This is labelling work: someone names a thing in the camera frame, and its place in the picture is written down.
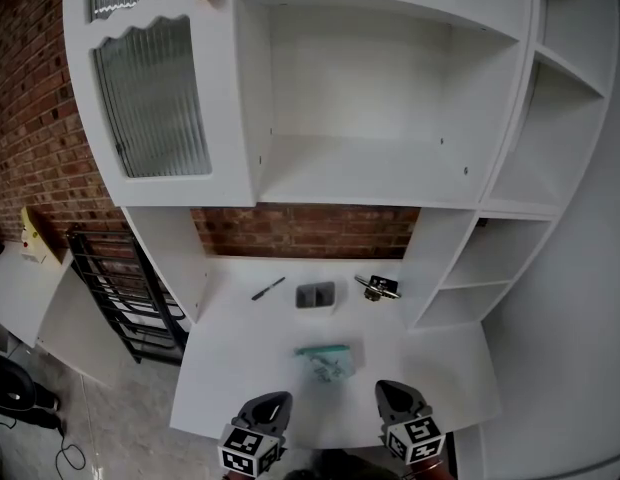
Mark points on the light blue plastic bag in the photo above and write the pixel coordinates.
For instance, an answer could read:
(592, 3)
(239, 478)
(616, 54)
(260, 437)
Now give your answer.
(325, 363)

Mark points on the black round stool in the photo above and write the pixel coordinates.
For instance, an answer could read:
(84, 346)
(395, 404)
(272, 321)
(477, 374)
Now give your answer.
(10, 383)

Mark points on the black metal folding rack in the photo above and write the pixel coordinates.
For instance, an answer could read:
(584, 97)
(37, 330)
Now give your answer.
(125, 298)

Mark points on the black and brass clip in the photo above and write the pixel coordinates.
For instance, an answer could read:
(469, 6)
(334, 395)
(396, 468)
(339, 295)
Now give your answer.
(377, 288)

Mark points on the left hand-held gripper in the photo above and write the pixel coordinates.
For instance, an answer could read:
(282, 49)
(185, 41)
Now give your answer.
(250, 450)

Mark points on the white pen holder box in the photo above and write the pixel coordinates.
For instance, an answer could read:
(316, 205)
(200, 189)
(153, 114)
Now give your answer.
(335, 298)

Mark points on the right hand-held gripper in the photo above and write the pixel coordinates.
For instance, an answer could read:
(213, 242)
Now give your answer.
(415, 438)

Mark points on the white ribbed glass cabinet door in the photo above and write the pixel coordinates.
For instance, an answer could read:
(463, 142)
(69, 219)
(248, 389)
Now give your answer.
(225, 93)

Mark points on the white side desk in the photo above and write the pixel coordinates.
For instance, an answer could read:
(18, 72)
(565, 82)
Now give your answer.
(20, 298)

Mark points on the person's olive trousers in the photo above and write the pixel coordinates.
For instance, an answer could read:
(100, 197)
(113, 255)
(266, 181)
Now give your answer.
(340, 468)

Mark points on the person's left forearm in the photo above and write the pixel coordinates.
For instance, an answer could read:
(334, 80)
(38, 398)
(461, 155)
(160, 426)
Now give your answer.
(237, 476)

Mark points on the person's right forearm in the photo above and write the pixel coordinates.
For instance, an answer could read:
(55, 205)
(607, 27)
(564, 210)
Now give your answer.
(430, 472)

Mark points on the black marker pen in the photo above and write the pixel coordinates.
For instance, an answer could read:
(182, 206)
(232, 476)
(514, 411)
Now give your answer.
(268, 288)

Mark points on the white desk with hutch shelves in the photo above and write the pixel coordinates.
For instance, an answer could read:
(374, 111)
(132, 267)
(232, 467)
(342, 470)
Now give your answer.
(240, 348)

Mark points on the small white box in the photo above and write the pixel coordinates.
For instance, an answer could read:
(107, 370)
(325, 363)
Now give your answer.
(32, 255)

